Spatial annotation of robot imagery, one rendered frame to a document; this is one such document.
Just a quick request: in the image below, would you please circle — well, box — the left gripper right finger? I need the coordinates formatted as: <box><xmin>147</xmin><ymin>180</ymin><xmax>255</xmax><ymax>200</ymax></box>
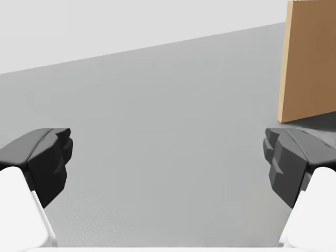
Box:
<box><xmin>262</xmin><ymin>128</ymin><xmax>336</xmax><ymax>249</ymax></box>

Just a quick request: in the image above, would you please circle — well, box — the tall board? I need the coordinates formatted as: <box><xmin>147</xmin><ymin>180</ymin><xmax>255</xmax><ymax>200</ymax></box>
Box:
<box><xmin>277</xmin><ymin>0</ymin><xmax>336</xmax><ymax>123</ymax></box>

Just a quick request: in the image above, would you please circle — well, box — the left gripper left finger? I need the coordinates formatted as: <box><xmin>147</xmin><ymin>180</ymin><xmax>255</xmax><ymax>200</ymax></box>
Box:
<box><xmin>0</xmin><ymin>128</ymin><xmax>74</xmax><ymax>249</ymax></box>

